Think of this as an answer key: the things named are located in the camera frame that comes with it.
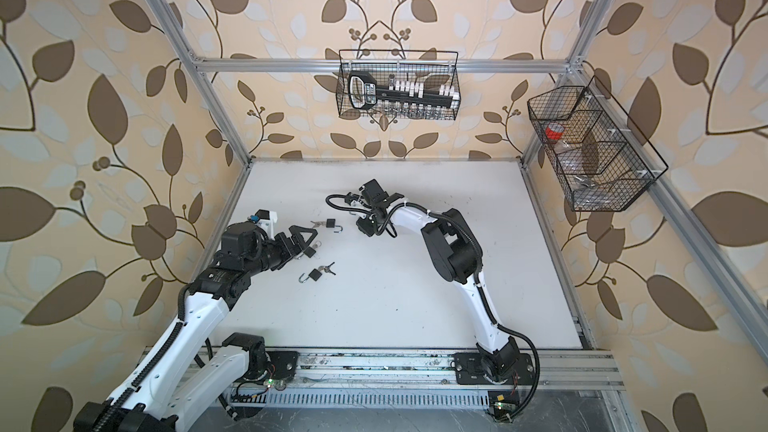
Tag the black padlock near gripper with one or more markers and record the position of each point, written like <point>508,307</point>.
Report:
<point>311,249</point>

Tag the black padlock front keys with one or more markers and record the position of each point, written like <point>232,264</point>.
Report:
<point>317,273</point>

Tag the red capped item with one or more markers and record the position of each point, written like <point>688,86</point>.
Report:
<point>554,132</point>

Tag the back wire basket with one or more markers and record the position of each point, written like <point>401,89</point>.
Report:
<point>433,66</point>

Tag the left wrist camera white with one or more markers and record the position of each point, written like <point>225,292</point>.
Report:
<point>267,217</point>

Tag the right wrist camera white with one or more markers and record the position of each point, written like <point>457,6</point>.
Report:
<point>374,196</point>

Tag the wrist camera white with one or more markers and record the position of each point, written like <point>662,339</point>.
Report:
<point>267,217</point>
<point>374,196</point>

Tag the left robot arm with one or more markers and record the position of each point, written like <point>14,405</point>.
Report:
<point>173,386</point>

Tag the black socket set holder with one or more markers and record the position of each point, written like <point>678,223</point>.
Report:
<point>365,93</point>

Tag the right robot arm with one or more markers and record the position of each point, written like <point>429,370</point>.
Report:
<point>457,256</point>

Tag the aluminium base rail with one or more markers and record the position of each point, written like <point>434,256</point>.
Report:
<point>442,379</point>

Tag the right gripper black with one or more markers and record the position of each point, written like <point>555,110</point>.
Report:
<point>369,231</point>

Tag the black padlock with keys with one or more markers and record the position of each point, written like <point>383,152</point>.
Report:
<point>330,224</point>

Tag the side wire basket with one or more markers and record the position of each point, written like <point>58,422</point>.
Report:
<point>598,133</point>

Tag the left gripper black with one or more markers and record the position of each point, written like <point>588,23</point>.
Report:
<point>295,249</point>

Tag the clear plastic bag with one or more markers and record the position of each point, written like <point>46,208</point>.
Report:
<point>609,190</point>

